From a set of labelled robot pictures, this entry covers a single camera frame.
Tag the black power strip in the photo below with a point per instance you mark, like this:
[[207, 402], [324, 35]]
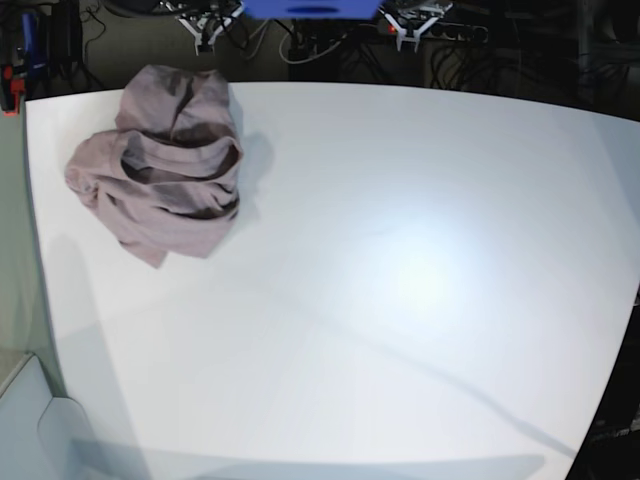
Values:
[[440, 30]]

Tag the white camera bracket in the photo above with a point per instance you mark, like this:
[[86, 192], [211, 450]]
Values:
[[207, 27], [410, 20]]

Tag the mauve pink t-shirt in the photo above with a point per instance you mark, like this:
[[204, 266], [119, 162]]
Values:
[[165, 179]]

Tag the blue plastic mount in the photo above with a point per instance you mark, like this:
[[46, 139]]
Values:
[[312, 9]]

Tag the red and black clamp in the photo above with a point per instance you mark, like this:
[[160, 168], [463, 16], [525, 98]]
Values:
[[12, 89]]

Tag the blue and black device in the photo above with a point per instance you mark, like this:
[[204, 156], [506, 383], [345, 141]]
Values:
[[36, 45]]

